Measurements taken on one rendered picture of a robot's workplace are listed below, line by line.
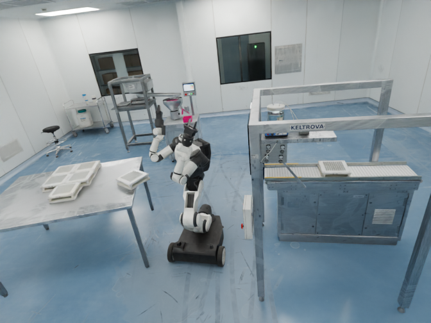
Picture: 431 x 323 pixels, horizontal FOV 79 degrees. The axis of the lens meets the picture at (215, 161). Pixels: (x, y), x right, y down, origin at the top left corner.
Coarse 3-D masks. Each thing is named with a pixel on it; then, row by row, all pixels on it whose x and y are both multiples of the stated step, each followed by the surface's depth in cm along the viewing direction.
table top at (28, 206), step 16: (128, 160) 328; (32, 176) 316; (48, 176) 311; (96, 176) 297; (112, 176) 293; (16, 192) 284; (32, 192) 280; (48, 192) 276; (80, 192) 268; (96, 192) 265; (112, 192) 261; (128, 192) 258; (0, 208) 257; (16, 208) 254; (32, 208) 251; (48, 208) 248; (64, 208) 244; (80, 208) 241; (96, 208) 239; (112, 208) 236; (128, 208) 238; (0, 224) 232; (16, 224) 230; (32, 224) 229
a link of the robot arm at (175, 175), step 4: (176, 164) 211; (180, 164) 210; (184, 164) 213; (176, 168) 210; (180, 168) 211; (172, 172) 216; (176, 172) 211; (180, 172) 211; (172, 176) 215; (176, 176) 211; (180, 176) 212; (176, 180) 212
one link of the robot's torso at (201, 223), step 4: (180, 216) 249; (200, 216) 250; (196, 220) 244; (200, 220) 250; (204, 220) 279; (200, 224) 250; (204, 224) 276; (188, 228) 258; (192, 228) 272; (196, 228) 255; (200, 228) 254; (204, 228) 275; (196, 232) 279; (200, 232) 277; (204, 232) 277
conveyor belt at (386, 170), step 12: (276, 168) 269; (300, 168) 264; (312, 168) 261; (360, 168) 251; (372, 168) 249; (384, 168) 247; (396, 168) 244; (408, 168) 242; (264, 180) 254; (324, 180) 240; (336, 180) 238; (420, 180) 227
